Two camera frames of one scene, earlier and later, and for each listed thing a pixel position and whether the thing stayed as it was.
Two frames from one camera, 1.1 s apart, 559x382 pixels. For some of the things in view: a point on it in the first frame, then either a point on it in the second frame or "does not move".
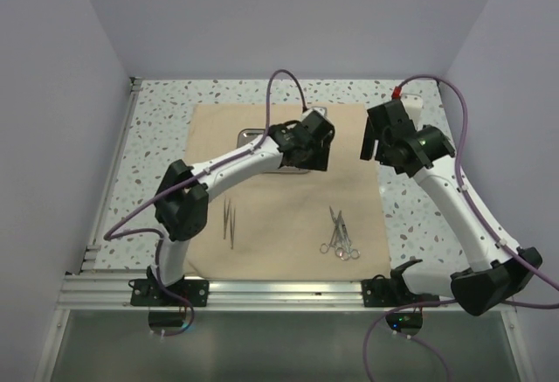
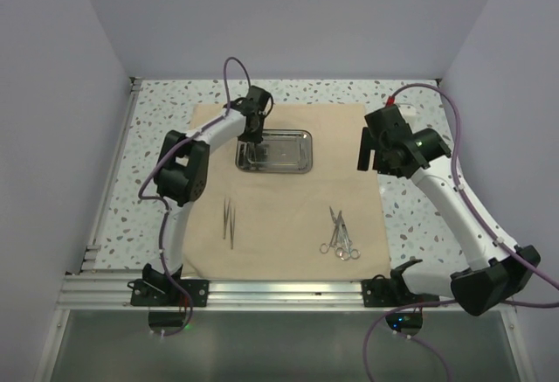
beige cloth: (300, 222) does not move
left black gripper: (320, 163) → (258, 136)
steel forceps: (225, 215) does not move
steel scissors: (346, 241) does not move
